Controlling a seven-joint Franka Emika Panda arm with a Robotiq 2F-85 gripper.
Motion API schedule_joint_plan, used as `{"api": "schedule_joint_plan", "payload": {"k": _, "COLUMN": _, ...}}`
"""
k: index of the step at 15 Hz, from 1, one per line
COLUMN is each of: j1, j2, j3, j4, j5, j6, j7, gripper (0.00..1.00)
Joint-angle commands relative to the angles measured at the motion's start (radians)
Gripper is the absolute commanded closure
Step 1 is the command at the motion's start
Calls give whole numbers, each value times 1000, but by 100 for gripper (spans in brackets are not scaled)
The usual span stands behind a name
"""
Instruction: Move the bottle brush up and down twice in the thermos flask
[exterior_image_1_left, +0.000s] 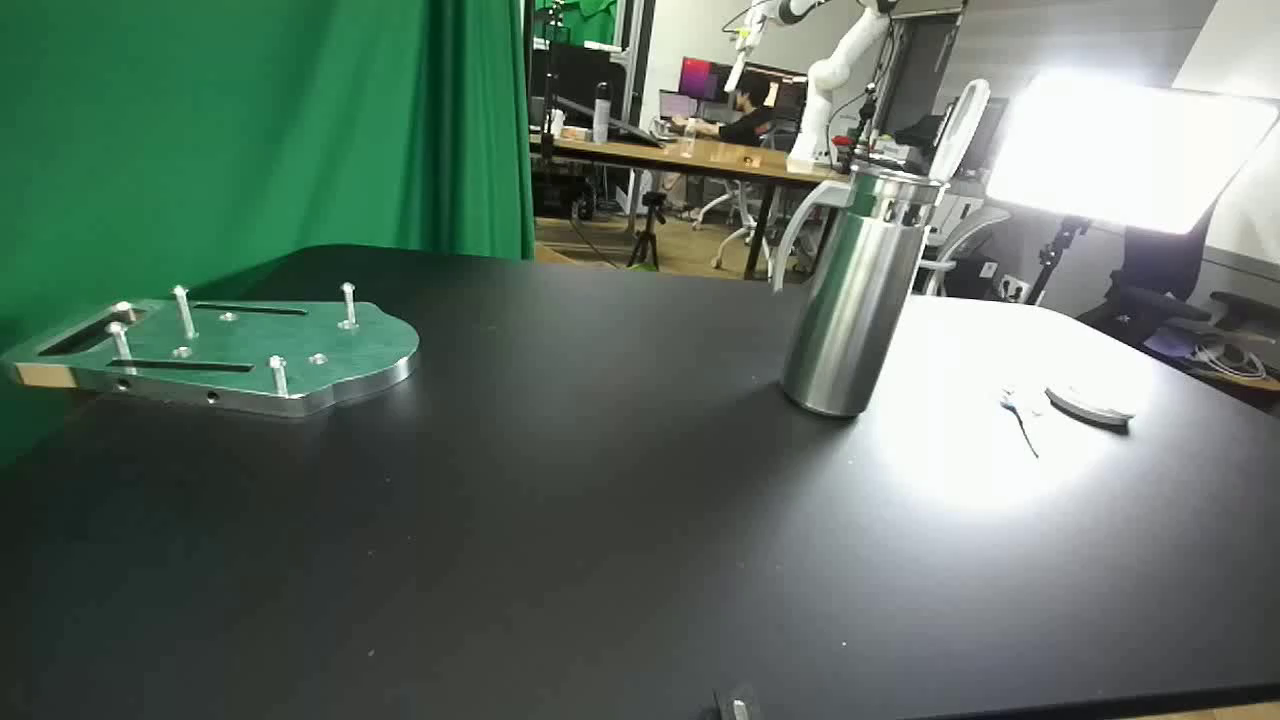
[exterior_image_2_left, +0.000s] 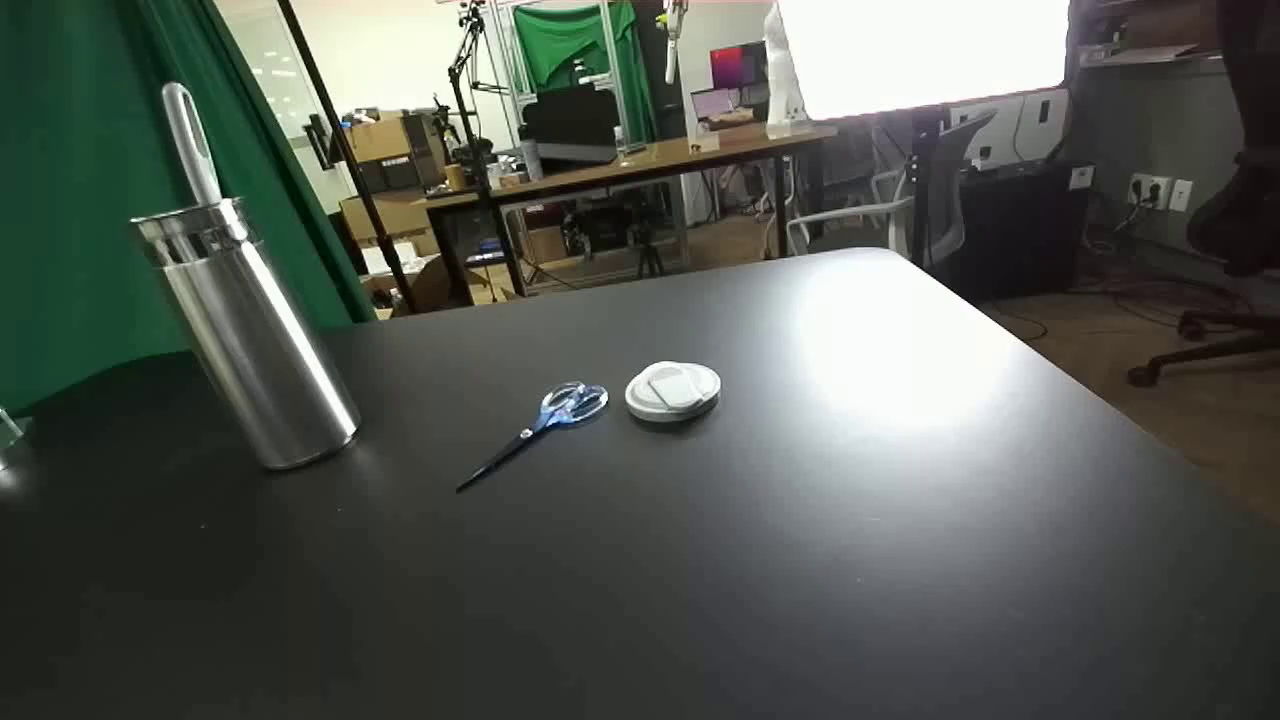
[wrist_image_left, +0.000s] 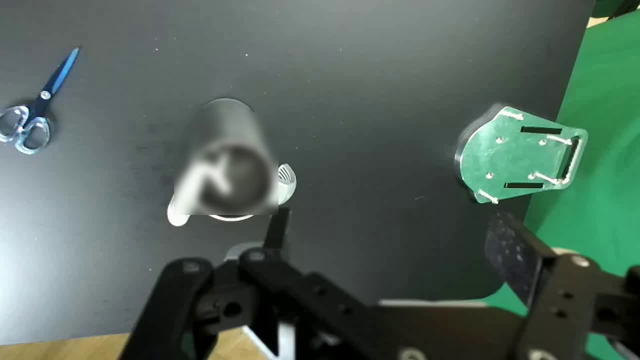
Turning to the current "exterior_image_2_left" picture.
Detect silver steel thermos flask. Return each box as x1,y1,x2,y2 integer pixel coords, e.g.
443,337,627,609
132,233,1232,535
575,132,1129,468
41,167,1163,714
132,201,360,472

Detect white round flask lid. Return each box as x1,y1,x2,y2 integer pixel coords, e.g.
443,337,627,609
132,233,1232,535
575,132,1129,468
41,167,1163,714
624,358,725,425

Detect wooden background desk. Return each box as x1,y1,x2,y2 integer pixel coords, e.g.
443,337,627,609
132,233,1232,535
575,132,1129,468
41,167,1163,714
424,124,831,305

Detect bright softbox light panel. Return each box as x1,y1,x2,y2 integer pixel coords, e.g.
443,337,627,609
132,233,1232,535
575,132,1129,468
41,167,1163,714
779,0,1072,121

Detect black light stand pole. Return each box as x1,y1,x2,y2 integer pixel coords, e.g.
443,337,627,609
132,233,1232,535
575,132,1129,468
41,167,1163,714
277,0,416,315

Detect green backdrop curtain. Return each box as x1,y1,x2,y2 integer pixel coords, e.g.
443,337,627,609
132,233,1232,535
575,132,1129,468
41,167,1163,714
0,0,371,412

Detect black office chair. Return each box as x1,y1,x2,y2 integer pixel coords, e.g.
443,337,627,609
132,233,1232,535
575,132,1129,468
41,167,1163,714
1129,0,1280,387

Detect blue handled scissors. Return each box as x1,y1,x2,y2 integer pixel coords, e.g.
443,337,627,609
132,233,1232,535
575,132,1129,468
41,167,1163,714
460,380,613,492

